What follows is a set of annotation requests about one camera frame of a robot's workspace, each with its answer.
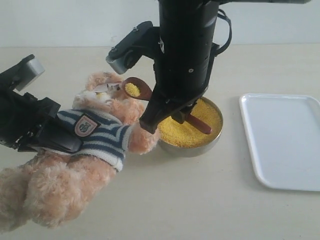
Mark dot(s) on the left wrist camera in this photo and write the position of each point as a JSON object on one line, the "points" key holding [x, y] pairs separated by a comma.
{"points": [[22, 74]]}

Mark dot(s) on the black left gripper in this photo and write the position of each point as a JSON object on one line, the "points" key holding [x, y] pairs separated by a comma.
{"points": [[25, 116]]}

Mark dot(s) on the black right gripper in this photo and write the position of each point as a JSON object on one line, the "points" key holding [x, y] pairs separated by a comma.
{"points": [[183, 69]]}

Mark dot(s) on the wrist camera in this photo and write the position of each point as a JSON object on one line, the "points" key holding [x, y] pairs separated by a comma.
{"points": [[22, 74], [143, 40]]}

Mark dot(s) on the steel bowl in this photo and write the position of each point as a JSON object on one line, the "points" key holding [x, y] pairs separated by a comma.
{"points": [[196, 151]]}

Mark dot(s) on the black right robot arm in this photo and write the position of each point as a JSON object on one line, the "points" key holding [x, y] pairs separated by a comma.
{"points": [[197, 7]]}

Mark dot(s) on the dark wooden spoon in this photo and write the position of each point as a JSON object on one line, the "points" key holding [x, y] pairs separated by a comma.
{"points": [[136, 88]]}

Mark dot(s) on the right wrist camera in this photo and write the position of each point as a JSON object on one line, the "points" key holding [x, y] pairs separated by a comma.
{"points": [[143, 40]]}

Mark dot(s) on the tan teddy bear striped shirt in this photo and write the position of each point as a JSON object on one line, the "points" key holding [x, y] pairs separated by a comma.
{"points": [[55, 187]]}

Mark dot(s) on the yellow millet grain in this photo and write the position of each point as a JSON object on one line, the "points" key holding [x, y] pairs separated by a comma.
{"points": [[185, 135]]}

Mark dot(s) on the white plastic tray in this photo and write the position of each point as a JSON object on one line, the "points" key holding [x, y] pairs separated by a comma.
{"points": [[283, 137]]}

